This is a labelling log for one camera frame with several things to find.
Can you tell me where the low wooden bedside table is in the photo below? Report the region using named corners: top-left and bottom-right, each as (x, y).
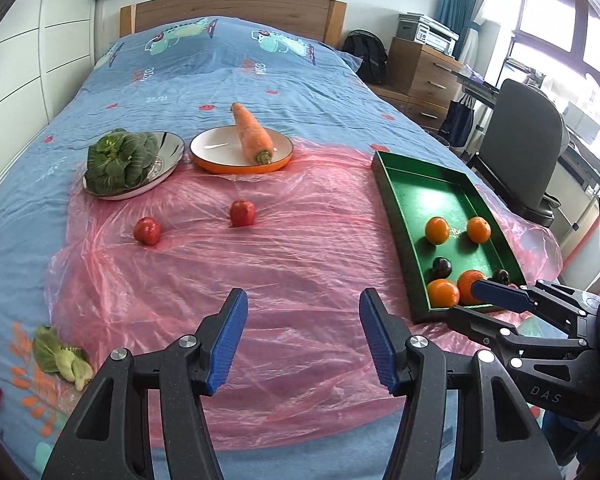
top-left (367, 82), bottom-right (413, 111)

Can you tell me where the window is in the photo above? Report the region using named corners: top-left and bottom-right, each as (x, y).
top-left (500, 0), bottom-right (600, 111)

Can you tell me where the red apple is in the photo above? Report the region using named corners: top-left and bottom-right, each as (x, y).
top-left (133, 216), bottom-right (163, 247)
top-left (229, 199), bottom-right (257, 228)

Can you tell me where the green metal tray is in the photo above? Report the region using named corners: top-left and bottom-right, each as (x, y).
top-left (371, 150), bottom-right (528, 325)

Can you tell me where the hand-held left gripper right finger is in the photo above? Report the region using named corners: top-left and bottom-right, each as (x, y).
top-left (358, 287), bottom-right (563, 480)

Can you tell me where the carrot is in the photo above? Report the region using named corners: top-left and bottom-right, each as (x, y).
top-left (230, 102), bottom-right (276, 165)

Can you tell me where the small bok choy piece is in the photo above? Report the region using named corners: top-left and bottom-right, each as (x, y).
top-left (31, 325), bottom-right (95, 392)

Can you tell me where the wooden headboard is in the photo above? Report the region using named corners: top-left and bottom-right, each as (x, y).
top-left (119, 0), bottom-right (348, 52)

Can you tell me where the orange rimmed white plate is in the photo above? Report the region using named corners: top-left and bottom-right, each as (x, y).
top-left (189, 126), bottom-right (295, 175)

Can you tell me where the grey desk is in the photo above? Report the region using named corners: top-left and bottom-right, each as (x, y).
top-left (452, 66), bottom-right (503, 107)

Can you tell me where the dark blue bag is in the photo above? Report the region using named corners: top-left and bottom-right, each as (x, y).
top-left (439, 99), bottom-right (477, 150)

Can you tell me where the wooden drawer cabinet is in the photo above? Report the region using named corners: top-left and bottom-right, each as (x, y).
top-left (386, 37), bottom-right (467, 132)

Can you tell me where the silver metal bowl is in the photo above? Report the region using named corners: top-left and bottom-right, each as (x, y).
top-left (82, 131), bottom-right (186, 202)

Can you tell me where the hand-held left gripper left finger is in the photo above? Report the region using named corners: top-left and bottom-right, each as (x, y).
top-left (40, 287), bottom-right (249, 480)

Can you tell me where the white wardrobe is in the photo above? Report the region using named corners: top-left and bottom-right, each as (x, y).
top-left (0, 0), bottom-right (103, 131)

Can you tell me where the printed blue bedsheet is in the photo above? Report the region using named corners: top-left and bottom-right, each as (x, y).
top-left (0, 16), bottom-right (566, 480)

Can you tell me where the orange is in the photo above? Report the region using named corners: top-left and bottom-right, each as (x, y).
top-left (456, 269), bottom-right (487, 306)
top-left (426, 278), bottom-right (461, 309)
top-left (466, 216), bottom-right (492, 244)
top-left (424, 216), bottom-right (452, 246)

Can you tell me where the pink plastic sheet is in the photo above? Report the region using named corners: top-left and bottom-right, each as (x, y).
top-left (47, 135), bottom-right (563, 453)

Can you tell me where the grey printer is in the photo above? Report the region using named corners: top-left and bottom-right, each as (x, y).
top-left (396, 14), bottom-right (461, 56)

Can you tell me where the black backpack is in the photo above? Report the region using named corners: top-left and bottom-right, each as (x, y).
top-left (341, 30), bottom-right (389, 86)

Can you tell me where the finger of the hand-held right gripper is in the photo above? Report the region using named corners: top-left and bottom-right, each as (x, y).
top-left (446, 304), bottom-right (588, 368)
top-left (471, 278), bottom-right (600, 317)

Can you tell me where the dark office chair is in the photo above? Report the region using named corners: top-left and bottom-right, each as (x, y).
top-left (466, 78), bottom-right (570, 229)

